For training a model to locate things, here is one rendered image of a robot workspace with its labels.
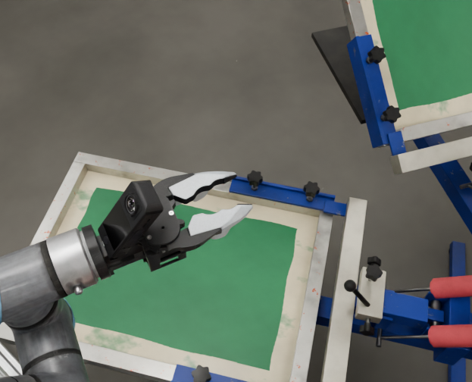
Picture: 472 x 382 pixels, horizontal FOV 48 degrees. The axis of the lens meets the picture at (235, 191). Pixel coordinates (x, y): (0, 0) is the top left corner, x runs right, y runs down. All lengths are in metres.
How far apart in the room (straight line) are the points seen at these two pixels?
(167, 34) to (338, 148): 1.38
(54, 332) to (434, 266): 2.16
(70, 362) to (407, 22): 1.29
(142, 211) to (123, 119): 2.51
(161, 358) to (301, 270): 0.43
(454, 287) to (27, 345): 0.97
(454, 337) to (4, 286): 0.97
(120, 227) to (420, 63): 1.16
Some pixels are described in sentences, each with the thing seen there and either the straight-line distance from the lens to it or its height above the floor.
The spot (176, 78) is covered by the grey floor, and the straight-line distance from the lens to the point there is 3.28.
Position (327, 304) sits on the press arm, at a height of 0.93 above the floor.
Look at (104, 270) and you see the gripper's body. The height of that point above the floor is 1.67.
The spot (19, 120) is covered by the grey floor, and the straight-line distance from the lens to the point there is 3.27.
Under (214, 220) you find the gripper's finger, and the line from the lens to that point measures 0.67.
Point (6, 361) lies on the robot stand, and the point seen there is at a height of 0.21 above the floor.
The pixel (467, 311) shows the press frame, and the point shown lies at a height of 1.05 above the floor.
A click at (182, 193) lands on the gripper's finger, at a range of 0.69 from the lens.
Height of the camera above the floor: 2.25
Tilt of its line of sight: 56 degrees down
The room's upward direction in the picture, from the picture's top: straight up
